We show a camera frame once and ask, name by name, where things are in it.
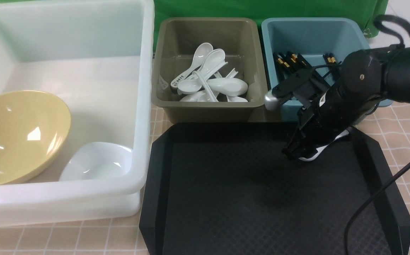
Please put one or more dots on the white spoon in bin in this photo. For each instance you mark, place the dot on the white spoon in bin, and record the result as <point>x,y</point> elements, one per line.
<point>197,60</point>
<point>212,63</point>
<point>228,86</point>

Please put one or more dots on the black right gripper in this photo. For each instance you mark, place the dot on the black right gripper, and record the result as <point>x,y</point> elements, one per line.
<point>329,116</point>

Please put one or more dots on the white square dish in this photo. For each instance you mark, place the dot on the white square dish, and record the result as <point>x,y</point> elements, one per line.
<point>98,160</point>

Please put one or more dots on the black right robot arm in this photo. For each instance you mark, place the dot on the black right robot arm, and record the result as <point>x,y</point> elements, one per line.
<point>366,78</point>

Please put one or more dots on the checkered beige tablecloth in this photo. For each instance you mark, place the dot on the checkered beige tablecloth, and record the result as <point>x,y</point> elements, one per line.
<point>120,236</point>

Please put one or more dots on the white spoon in bin middle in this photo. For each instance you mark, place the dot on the white spoon in bin middle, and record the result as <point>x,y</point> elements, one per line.
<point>212,63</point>

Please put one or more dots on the white spoon in bin right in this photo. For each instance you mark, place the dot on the white spoon in bin right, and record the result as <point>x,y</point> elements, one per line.
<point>228,86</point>

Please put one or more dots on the black plastic serving tray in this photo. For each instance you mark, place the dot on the black plastic serving tray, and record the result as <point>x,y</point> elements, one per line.
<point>227,189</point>

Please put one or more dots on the white ceramic soup spoon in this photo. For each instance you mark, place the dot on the white ceramic soup spoon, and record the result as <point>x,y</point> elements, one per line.
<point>319,150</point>

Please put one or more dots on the yellow noodle bowl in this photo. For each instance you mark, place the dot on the yellow noodle bowl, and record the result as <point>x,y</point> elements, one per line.
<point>33,128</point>

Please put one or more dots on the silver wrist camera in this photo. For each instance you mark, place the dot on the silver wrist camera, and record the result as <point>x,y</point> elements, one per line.
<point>300,85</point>

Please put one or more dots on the olive plastic bin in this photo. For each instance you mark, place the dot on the olive plastic bin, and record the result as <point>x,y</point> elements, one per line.
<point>178,38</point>

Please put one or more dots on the green cloth backdrop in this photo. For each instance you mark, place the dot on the green cloth backdrop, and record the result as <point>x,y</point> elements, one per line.
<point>363,12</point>

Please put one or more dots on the white spoon in bin top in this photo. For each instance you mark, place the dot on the white spoon in bin top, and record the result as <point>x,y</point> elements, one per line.
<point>197,60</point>

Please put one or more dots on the large white plastic tub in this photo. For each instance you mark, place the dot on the large white plastic tub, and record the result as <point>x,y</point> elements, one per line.
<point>96,55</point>

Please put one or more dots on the teal plastic bin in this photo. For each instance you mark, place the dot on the teal plastic bin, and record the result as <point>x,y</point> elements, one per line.
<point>310,37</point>

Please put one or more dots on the black chopsticks bundle in bin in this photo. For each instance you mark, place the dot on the black chopsticks bundle in bin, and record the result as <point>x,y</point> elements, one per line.
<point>289,63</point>

